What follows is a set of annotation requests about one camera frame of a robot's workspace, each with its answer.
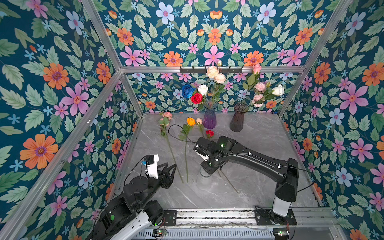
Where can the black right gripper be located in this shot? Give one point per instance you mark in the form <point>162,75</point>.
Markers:
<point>210,171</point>

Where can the blue artificial rose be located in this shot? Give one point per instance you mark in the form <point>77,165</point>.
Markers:
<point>187,91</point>

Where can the dark smoky glass vase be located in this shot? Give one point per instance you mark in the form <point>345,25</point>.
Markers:
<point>237,121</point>

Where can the small pink rose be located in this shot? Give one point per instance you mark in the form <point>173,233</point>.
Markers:
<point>253,78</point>

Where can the black wall hook rack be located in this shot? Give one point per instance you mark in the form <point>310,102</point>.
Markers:
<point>205,69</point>

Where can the pink carnation top flower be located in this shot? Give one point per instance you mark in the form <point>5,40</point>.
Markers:
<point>164,123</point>

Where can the aluminium front rail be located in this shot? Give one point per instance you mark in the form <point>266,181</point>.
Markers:
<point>305,217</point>

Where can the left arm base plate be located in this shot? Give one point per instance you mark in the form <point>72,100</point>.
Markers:
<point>167,218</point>

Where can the clear glass vase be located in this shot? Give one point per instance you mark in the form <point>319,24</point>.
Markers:
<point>204,182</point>

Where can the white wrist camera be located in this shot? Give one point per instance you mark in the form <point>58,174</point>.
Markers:
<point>202,154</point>
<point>151,164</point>

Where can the light pink peony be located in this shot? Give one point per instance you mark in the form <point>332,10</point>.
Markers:
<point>261,90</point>

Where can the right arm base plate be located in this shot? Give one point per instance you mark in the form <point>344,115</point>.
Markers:
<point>265,217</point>

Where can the cream pink peony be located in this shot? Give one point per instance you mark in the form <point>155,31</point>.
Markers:
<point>219,81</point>

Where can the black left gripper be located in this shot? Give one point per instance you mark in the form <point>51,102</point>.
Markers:
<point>166,180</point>

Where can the purple blue glass vase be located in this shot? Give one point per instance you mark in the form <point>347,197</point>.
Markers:
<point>210,120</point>

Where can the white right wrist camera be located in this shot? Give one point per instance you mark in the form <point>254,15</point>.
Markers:
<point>202,154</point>

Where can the cream peach rose bud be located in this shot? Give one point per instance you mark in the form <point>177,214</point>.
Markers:
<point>200,125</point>

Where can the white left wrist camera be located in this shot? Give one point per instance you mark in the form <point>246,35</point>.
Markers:
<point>151,164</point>

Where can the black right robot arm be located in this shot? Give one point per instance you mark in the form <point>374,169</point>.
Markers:
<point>285,173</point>

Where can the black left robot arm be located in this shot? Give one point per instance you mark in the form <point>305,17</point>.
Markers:
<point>134,210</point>

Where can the red artificial rose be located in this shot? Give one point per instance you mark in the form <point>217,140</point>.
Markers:
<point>197,98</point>

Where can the orange artificial flower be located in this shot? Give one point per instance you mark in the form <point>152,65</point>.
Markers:
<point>184,135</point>

